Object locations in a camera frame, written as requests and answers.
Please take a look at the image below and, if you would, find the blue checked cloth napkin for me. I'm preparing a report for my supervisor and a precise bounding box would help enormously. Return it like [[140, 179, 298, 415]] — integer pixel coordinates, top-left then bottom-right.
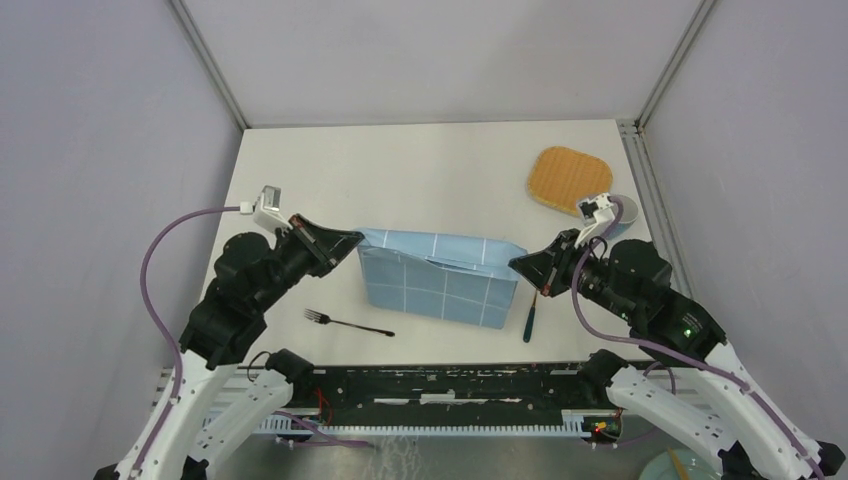
[[357, 228, 528, 329]]

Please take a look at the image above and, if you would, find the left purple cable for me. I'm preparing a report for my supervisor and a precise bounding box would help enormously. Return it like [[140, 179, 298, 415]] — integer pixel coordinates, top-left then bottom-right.
[[129, 206, 376, 475]]

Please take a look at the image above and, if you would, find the black metal fork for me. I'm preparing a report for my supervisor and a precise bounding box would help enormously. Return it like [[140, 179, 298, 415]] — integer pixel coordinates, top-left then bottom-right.
[[304, 309, 396, 338]]

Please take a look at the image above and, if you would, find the gold spoon teal handle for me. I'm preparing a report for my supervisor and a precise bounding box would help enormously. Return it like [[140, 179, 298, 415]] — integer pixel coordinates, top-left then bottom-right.
[[522, 292, 538, 343]]

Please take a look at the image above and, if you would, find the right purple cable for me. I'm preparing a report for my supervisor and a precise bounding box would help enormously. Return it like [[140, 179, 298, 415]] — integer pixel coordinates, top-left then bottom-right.
[[570, 195, 826, 480]]

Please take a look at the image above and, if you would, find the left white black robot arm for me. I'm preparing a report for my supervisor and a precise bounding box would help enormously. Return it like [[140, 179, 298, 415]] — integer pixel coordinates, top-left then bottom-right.
[[94, 214, 365, 479]]

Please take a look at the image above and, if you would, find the purple cable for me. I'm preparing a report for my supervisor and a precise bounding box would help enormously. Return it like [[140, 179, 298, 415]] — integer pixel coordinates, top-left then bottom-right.
[[129, 206, 376, 475], [570, 195, 826, 480]]

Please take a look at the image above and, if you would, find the white blue mug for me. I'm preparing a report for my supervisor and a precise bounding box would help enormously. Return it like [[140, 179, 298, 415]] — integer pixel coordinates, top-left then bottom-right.
[[606, 195, 640, 239]]

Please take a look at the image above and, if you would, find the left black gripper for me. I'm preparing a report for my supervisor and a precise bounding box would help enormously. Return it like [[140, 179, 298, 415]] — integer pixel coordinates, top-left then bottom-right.
[[253, 210, 362, 310]]

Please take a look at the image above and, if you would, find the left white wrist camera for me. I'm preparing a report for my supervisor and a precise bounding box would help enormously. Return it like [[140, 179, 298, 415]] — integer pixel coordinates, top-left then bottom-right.
[[238, 185, 290, 233]]

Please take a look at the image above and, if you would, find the woven bamboo placemat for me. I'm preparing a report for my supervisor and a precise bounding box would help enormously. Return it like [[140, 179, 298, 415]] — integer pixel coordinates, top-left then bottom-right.
[[526, 146, 613, 217]]

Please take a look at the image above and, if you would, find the wooden chopstick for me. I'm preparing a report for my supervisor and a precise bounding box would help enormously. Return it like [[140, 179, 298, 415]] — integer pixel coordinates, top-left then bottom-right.
[[667, 448, 690, 480]]

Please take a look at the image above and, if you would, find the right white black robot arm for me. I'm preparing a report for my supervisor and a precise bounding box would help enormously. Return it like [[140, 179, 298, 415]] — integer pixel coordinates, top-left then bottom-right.
[[509, 229, 846, 479]]

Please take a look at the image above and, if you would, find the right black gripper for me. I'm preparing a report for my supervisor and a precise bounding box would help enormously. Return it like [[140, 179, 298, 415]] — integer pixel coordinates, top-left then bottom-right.
[[511, 226, 640, 320]]

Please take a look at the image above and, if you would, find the green plate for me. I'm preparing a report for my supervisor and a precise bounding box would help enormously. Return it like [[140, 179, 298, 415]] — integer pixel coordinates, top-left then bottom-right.
[[638, 449, 721, 480]]

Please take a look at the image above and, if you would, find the light blue cable duct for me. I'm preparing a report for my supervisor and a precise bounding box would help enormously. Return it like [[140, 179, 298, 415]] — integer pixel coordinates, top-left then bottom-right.
[[253, 415, 591, 439]]

